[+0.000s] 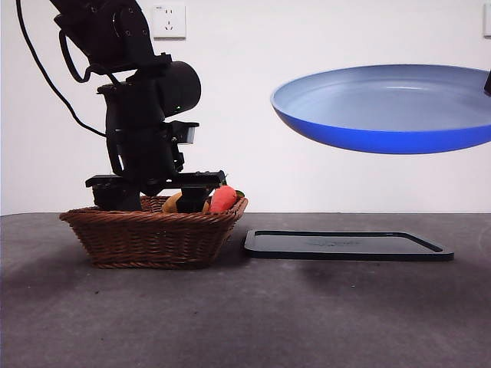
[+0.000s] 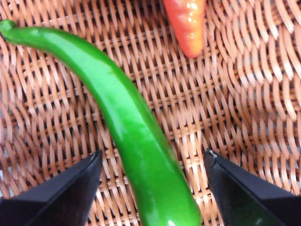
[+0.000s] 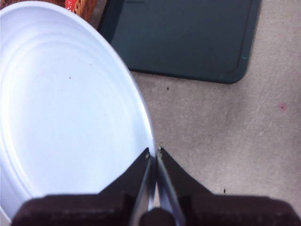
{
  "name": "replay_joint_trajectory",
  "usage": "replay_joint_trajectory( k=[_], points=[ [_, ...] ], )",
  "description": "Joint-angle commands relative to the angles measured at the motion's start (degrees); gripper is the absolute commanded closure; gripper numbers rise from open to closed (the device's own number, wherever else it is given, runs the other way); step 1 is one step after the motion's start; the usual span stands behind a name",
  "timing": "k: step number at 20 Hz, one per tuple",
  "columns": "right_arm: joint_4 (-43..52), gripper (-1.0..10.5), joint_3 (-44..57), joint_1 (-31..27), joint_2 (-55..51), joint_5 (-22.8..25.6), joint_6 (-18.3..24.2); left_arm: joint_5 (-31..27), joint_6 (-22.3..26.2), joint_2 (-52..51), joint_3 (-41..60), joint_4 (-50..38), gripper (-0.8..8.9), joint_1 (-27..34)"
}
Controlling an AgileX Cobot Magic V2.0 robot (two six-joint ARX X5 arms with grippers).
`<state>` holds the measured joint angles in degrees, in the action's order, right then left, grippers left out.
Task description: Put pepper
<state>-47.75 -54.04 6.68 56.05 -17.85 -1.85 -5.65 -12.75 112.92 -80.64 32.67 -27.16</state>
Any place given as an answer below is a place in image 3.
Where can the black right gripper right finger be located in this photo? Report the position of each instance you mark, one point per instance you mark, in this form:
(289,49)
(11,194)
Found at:
(223,212)

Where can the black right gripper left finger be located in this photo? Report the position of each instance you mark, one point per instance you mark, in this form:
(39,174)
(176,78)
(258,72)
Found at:
(94,209)

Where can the light blue round plate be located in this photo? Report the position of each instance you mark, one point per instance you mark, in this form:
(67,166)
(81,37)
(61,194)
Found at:
(70,94)

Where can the black rectangular tray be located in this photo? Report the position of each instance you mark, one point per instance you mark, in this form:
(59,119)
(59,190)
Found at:
(188,35)

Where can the brown wicker basket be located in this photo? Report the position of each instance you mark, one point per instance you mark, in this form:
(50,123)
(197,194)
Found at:
(88,9)

